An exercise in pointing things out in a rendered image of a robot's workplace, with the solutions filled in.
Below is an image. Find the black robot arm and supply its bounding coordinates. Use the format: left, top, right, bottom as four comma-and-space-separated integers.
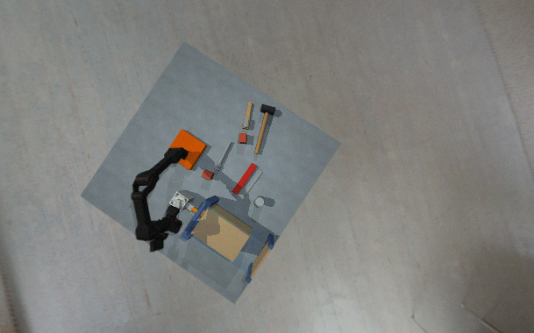
131, 147, 188, 252

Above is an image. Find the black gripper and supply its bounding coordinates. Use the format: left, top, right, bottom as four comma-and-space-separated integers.
157, 205, 180, 240

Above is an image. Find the blue rectangular frame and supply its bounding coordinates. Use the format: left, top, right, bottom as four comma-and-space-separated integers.
181, 195, 216, 238

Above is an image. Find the red rectangular bar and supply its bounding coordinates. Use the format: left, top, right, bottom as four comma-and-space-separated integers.
232, 163, 256, 194

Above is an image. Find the black-headed mallet with wooden handle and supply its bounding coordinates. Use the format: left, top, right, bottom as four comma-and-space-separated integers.
255, 104, 275, 154

